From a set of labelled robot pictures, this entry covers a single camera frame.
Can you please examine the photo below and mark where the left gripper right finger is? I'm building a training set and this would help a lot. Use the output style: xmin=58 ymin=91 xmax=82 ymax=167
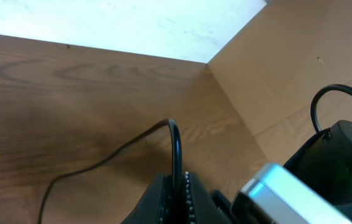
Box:
xmin=184 ymin=171 xmax=231 ymax=224

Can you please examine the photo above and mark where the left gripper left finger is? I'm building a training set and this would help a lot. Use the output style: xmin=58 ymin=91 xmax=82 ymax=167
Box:
xmin=121 ymin=173 xmax=173 ymax=224

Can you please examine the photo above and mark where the black USB cable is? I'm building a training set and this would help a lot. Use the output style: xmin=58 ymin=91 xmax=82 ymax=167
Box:
xmin=37 ymin=118 xmax=183 ymax=224

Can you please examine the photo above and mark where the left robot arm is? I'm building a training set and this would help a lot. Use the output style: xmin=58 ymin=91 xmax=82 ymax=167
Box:
xmin=125 ymin=120 xmax=352 ymax=223

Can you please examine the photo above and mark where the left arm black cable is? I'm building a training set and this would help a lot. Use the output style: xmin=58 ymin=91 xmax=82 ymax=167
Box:
xmin=310 ymin=83 xmax=352 ymax=134

